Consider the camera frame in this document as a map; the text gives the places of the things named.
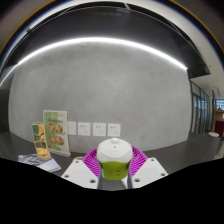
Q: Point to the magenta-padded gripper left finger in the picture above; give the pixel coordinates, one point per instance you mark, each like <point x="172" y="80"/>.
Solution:
<point x="80" y="173"/>

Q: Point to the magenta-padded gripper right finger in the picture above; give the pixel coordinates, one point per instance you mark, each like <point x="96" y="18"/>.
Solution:
<point x="150" y="171"/>

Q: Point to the green and white charger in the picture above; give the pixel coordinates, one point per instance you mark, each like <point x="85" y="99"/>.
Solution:
<point x="114" y="156"/>

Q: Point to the large food picture sign stand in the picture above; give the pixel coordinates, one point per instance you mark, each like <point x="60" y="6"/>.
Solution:
<point x="55" y="133"/>

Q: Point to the small yellow green card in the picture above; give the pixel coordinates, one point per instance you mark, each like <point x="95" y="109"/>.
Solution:
<point x="40" y="141"/>

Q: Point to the glass partition with dark frames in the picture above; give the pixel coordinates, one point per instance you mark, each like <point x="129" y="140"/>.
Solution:
<point x="200" y="110"/>

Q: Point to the white ceiling light strip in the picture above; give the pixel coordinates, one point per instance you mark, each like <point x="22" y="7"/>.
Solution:
<point x="100" y="40"/>

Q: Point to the white wall socket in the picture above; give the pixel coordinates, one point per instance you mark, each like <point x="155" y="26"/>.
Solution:
<point x="72" y="128"/>
<point x="114" y="130"/>
<point x="84" y="129"/>
<point x="99" y="129"/>

